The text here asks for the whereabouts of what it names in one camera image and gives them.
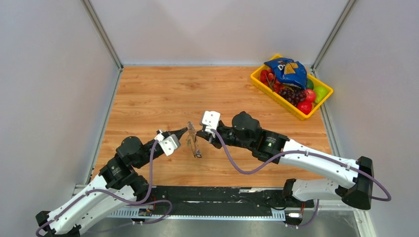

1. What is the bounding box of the red cherries bunch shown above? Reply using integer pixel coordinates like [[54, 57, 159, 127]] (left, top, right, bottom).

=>
[[259, 69, 285, 94]]

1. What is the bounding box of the blue chips bag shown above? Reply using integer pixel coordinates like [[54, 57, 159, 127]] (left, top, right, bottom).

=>
[[264, 57, 307, 89]]

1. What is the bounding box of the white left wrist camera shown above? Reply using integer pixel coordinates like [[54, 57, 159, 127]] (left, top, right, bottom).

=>
[[154, 129, 181, 157]]

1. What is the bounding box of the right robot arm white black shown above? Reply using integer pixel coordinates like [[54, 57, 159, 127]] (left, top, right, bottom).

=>
[[196, 111, 374, 210]]

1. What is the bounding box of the red apple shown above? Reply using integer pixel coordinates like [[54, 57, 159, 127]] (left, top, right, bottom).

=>
[[297, 101, 313, 115]]

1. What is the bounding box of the metal key organizer ring plate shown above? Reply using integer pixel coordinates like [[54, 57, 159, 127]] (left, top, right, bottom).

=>
[[187, 121, 200, 156]]

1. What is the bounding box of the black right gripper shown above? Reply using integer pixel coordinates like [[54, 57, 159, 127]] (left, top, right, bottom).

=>
[[197, 124, 253, 150]]

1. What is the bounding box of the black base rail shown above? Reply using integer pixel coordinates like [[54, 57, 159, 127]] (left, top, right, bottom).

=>
[[108, 186, 315, 225]]

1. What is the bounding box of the red peach fruit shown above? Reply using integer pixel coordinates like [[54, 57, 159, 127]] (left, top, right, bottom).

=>
[[304, 89, 317, 103]]

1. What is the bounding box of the yellow plastic bin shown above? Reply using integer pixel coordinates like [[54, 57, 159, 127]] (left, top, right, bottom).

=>
[[250, 54, 334, 120]]

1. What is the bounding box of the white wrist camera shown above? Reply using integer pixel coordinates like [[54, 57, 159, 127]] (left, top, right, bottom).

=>
[[200, 111, 221, 130], [154, 129, 181, 157]]

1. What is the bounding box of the green apple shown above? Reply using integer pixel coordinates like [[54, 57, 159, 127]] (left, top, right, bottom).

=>
[[313, 86, 329, 104]]

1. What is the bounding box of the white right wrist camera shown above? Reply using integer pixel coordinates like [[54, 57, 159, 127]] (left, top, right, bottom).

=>
[[200, 111, 221, 130]]

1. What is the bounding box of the purple grape bunch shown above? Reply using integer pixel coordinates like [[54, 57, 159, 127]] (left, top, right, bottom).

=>
[[279, 87, 306, 107]]

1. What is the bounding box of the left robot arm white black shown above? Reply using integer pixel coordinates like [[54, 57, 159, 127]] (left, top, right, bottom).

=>
[[35, 127, 188, 237]]

